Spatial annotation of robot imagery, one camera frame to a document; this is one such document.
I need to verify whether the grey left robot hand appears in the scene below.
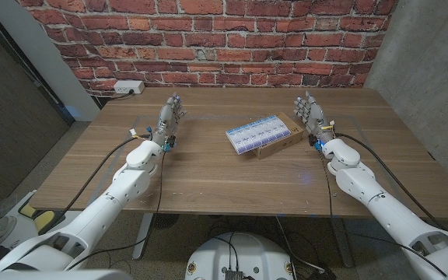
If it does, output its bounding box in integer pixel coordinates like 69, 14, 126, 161
152, 92, 188, 153

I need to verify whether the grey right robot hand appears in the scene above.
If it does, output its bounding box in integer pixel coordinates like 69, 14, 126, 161
292, 91, 336, 151

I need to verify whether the brown cardboard packing box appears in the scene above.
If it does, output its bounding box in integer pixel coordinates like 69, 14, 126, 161
252, 111, 305, 161

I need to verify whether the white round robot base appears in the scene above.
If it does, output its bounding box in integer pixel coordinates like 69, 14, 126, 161
184, 232, 297, 280

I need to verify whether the grey finned box on base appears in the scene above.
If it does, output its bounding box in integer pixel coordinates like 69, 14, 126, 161
223, 268, 246, 280

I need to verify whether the white power strip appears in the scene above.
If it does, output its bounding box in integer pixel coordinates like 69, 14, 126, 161
113, 79, 146, 96

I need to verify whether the red brick printed backdrop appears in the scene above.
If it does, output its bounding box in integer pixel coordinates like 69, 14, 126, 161
16, 0, 400, 98

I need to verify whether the white table leg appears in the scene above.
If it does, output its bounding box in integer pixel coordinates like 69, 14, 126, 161
131, 212, 156, 261

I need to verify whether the grey table leg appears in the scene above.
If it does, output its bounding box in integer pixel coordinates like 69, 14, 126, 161
330, 217, 355, 269

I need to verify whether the yellow and black floor pad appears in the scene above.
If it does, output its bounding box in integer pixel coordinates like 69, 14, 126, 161
18, 203, 56, 233

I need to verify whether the white robot chest shell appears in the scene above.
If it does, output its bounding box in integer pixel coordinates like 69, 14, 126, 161
0, 269, 134, 280

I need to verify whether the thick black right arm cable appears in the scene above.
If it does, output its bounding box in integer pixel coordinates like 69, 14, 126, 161
334, 131, 447, 231

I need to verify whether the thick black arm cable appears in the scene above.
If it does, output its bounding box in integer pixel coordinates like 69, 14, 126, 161
334, 131, 447, 231
38, 133, 152, 236

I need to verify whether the black power strip cord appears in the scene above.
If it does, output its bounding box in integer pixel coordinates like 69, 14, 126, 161
98, 89, 136, 110

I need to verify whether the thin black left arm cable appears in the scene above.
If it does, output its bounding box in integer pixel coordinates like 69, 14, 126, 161
65, 150, 167, 271

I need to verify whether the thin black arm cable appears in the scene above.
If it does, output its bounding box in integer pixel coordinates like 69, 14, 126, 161
318, 149, 448, 278
65, 150, 167, 271

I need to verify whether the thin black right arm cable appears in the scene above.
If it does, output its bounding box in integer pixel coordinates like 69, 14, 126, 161
318, 149, 448, 278

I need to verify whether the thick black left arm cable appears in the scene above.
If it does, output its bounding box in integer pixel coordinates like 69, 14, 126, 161
38, 133, 152, 236

